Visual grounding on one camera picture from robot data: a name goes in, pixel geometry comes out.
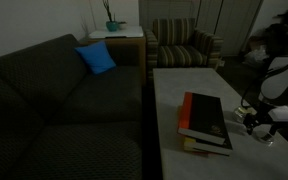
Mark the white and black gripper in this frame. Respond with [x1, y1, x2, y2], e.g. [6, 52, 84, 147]
[243, 113, 282, 137]

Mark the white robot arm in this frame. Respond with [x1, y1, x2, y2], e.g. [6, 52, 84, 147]
[243, 57, 288, 135]

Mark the small silver jar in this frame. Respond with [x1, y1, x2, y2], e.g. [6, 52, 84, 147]
[233, 107, 251, 123]

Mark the grey top coffee table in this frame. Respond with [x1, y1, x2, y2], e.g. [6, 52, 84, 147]
[153, 68, 288, 180]

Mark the black book with orange spine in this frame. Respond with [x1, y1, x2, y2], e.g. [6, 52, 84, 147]
[177, 92, 228, 145]

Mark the lower stacked book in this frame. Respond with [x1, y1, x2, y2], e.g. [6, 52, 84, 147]
[177, 132, 233, 156]

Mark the white plastic bag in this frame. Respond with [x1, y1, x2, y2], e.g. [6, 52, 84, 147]
[243, 45, 269, 68]

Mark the dark clutter pile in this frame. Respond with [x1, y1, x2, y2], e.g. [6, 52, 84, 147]
[264, 10, 288, 56]

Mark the striped armchair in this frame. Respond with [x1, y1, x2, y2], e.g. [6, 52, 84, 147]
[144, 18, 223, 76]

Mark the wooden side table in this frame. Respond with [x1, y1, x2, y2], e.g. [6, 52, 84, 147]
[81, 37, 147, 86]

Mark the small white plant pot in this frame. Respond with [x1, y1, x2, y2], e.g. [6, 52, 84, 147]
[119, 21, 127, 30]

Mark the blue throw pillow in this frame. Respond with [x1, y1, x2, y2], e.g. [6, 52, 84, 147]
[75, 41, 116, 74]

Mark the teal plant pot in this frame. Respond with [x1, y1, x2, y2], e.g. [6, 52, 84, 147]
[106, 21, 119, 32]

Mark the dark grey fabric sofa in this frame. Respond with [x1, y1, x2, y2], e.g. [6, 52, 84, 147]
[0, 34, 142, 180]

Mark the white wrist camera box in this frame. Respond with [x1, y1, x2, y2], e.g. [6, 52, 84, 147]
[268, 106, 288, 122]

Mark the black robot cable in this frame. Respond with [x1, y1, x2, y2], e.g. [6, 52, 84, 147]
[240, 56, 288, 109]

